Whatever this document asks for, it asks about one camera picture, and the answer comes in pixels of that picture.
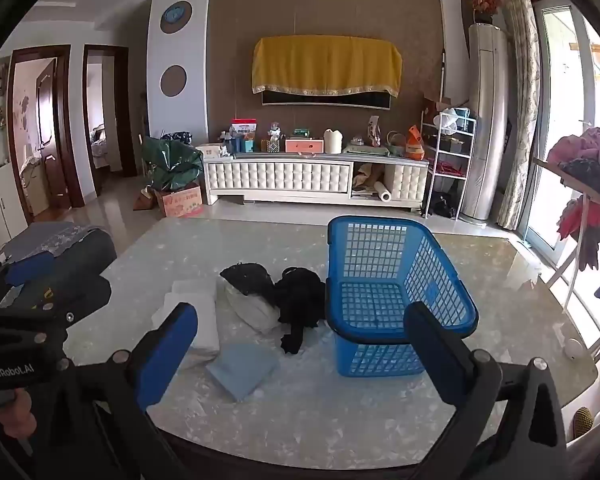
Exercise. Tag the red white snack bag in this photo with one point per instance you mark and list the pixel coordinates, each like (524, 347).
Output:
(243, 129)

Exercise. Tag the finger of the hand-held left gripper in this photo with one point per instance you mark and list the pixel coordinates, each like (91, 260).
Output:
(79, 295)
(29, 269)

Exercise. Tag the dark grey chair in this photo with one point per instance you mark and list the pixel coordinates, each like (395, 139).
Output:
(87, 260)

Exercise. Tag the grey lace cloth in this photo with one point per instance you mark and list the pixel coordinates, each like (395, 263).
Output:
(44, 241)

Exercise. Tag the white plastic jug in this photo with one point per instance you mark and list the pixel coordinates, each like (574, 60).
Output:
(332, 142)

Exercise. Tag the person's left hand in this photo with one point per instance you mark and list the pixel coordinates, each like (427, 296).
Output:
(18, 412)

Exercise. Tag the small white round object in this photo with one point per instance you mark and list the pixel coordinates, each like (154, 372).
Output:
(575, 349)

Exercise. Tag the glass sliding door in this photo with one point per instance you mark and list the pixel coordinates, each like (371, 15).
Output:
(560, 135)

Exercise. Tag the dark wooden door frame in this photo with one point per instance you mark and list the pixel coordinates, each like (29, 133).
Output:
(124, 110)

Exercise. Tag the white pleated garment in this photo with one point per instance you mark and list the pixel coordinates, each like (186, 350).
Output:
(252, 310)

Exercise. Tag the white paper roll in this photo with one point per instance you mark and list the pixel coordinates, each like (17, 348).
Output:
(382, 192)

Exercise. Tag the yellow television cover cloth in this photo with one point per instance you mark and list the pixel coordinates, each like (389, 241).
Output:
(325, 65)

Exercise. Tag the black plush toy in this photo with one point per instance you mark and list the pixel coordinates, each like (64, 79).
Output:
(302, 300)

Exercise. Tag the blue plastic basket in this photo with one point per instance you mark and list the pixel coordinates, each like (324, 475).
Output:
(395, 280)

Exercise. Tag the black mesh cap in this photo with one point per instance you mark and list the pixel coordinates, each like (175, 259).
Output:
(247, 277)

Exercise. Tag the white towel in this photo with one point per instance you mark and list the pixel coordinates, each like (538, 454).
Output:
(192, 310)

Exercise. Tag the orange bag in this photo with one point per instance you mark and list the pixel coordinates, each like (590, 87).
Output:
(414, 144)

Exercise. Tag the yellow woven object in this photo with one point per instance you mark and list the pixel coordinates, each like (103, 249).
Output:
(584, 421)

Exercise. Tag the white plastic bag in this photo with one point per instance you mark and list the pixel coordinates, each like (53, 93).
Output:
(450, 121)

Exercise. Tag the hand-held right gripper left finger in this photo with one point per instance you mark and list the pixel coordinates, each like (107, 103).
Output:
(167, 350)

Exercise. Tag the white standing air conditioner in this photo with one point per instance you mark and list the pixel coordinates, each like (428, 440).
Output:
(487, 110)

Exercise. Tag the teal box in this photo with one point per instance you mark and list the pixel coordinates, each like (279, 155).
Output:
(247, 145)

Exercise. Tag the green plastic bag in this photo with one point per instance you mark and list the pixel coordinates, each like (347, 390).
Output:
(172, 165)

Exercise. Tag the dried flower arrangement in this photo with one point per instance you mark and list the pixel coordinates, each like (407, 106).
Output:
(480, 0)

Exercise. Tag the pink purple clothes pile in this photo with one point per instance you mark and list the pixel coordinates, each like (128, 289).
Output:
(590, 152)

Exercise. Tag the red hanging garment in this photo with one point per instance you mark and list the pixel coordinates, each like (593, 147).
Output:
(582, 225)

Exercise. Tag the light blue cloth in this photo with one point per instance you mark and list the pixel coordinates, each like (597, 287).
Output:
(242, 371)

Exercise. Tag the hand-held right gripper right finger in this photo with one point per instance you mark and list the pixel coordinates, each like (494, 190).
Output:
(430, 355)

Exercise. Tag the pink drawer box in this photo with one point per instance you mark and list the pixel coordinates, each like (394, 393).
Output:
(305, 146)

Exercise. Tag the patterned curtain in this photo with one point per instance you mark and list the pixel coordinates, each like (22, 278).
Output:
(522, 85)

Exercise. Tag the white clothes drying rack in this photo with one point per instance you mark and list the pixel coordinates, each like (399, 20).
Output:
(575, 280)

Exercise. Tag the cardboard box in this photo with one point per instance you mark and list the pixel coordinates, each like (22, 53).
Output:
(179, 203)

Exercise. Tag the dark wooden door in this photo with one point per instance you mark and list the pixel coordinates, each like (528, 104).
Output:
(52, 135)

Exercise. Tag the white tufted television cabinet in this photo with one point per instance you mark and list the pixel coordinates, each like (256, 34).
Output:
(280, 176)

